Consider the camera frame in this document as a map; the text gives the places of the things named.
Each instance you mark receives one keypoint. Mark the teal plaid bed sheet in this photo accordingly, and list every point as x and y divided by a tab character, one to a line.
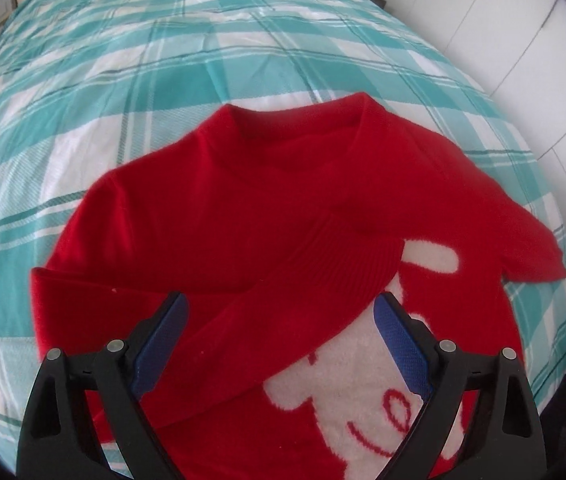
113	85

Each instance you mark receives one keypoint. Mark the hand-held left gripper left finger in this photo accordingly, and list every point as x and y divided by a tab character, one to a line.
160	345

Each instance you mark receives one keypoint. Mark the red knit sweater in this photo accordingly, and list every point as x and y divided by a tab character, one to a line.
243	220

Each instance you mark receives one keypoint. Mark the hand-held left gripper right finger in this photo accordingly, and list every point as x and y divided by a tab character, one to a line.
400	350

